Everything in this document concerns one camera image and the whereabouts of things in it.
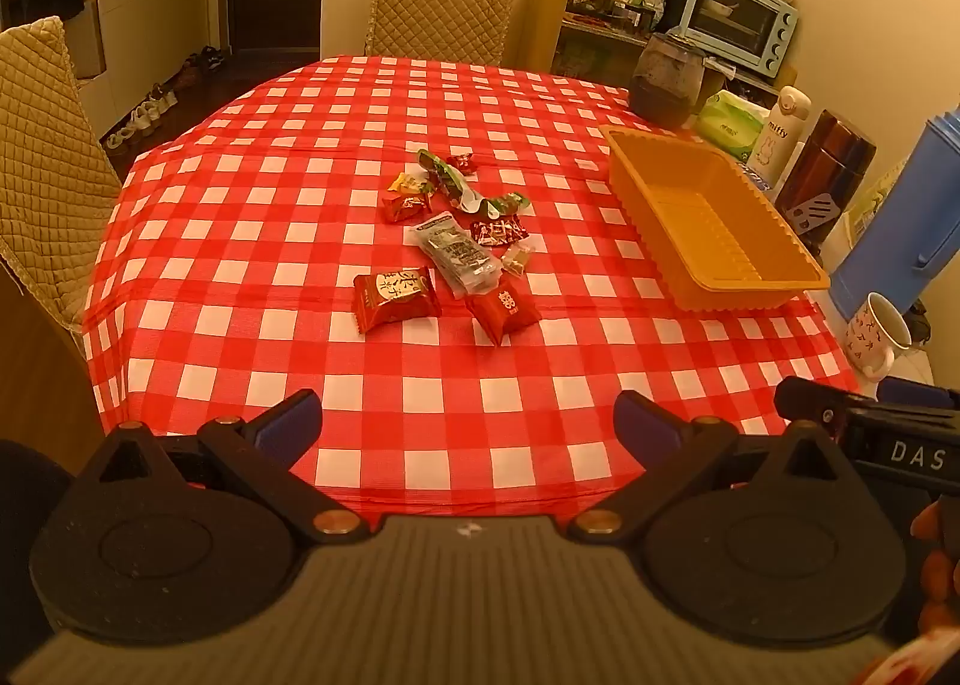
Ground grey phone stand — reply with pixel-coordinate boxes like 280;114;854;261
787;194;840;237

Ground green tissue pack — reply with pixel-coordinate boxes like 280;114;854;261
693;90;768;162

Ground long green white wrapper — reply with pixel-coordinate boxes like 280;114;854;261
417;148;485;212

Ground blue plastic pitcher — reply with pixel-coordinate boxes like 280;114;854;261
830;104;960;323

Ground wooden shelf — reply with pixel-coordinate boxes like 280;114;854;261
517;0;785;103

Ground white rabbit print bottle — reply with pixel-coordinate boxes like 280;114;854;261
745;85;813;181

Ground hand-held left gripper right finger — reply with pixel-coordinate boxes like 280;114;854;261
568;389;856;545

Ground large red packet gold label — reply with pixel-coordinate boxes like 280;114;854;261
354;266;443;335

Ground white patterned mug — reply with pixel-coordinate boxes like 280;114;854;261
845;291;915;379

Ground row of shoes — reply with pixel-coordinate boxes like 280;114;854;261
103;44;227;154

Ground orange plastic tray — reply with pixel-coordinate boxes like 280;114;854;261
598;124;832;313

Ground brown metal thermos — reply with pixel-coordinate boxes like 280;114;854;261
774;109;878;238

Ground red candy with white print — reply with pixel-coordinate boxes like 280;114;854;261
469;215;529;248

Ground dark glass jar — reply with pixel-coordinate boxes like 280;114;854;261
628;32;708;130

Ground green flower print bag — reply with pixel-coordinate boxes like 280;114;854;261
843;158;913;238

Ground plain red pillow packet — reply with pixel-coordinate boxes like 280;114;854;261
466;280;542;348

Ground person's right hand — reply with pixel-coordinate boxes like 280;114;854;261
910;497;960;635

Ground crinkly red candy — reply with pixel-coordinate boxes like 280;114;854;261
382;192;435;225

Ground green snack packet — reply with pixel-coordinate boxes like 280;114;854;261
481;191;533;220

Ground clear packet with dark contents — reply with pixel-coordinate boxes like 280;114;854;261
406;212;503;298

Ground quilted beige chair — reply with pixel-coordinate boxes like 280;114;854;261
0;16;125;335
364;0;521;68

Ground light blue toaster oven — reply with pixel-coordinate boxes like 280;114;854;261
676;0;800;79

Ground red checkered tablecloth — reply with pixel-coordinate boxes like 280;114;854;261
81;55;860;515

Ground white cabinet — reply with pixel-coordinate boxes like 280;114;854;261
95;0;219;133

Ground quilted beige chair back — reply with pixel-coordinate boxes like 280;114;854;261
364;0;521;68

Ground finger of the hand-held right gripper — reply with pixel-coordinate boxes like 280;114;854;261
775;376;854;442
874;376;953;407

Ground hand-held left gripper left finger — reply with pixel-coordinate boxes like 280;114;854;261
79;389;370;545

